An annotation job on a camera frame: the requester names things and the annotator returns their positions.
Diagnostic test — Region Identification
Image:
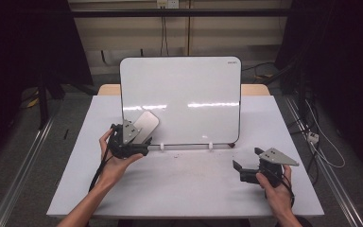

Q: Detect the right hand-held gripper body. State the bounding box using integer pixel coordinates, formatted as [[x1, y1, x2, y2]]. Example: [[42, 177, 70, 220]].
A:
[[258, 147, 300, 187]]

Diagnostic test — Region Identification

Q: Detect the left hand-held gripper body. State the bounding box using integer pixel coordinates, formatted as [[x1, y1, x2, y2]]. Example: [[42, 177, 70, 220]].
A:
[[108, 119, 141, 160]]

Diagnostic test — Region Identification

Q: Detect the grey whiteboard eraser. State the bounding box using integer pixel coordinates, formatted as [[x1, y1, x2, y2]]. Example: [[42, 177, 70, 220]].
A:
[[131, 110, 161, 145]]

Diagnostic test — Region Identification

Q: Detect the white whiteboard with black edge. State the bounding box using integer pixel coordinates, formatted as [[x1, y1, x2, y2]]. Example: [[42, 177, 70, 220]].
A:
[[119, 56, 243, 149]]

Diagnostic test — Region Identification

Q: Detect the person's left hand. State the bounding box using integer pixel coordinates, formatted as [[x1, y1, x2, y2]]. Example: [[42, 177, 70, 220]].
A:
[[97, 128, 145, 190]]

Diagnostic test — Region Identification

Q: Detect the person's right hand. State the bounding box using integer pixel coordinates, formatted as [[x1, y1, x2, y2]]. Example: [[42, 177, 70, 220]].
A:
[[255, 164, 295, 218]]

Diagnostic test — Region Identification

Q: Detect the white power strip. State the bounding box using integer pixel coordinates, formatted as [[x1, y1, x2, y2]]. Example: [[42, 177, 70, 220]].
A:
[[306, 131, 320, 145]]

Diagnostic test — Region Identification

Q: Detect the wooden table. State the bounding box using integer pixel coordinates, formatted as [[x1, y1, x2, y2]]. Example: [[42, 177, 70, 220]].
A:
[[97, 83, 270, 96]]

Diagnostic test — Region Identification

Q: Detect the black metal stand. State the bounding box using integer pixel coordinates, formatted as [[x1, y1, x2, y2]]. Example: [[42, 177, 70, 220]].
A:
[[37, 72, 65, 131]]

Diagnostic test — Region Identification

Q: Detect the black curtain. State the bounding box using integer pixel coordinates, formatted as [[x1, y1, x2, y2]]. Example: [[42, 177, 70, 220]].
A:
[[273, 0, 363, 181], [0, 0, 94, 171]]

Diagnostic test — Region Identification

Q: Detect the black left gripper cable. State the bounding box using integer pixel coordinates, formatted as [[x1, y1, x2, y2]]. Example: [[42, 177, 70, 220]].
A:
[[88, 146, 112, 193]]

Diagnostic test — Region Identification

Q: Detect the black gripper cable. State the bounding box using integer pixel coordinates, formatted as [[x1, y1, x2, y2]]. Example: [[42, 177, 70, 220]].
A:
[[280, 174, 296, 209], [88, 146, 112, 193]]

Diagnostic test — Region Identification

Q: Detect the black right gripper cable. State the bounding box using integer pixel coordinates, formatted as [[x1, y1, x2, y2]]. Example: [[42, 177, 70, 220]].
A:
[[280, 174, 296, 209]]

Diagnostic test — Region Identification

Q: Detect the white cable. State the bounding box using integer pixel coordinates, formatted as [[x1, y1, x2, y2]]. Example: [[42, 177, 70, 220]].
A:
[[305, 100, 347, 168]]

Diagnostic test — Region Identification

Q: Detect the aluminium floor rail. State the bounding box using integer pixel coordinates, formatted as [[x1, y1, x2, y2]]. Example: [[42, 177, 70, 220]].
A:
[[0, 116, 56, 227], [285, 96, 363, 227]]

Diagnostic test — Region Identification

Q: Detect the black hanging cable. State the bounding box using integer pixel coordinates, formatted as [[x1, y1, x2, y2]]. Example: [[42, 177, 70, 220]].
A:
[[160, 15, 168, 57]]

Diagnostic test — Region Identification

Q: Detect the black horizontal frame bar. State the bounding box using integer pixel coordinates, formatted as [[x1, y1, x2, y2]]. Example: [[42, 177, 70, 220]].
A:
[[70, 8, 292, 18]]

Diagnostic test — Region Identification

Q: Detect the white wall outlet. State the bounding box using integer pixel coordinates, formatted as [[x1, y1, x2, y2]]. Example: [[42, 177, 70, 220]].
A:
[[156, 0, 180, 9]]

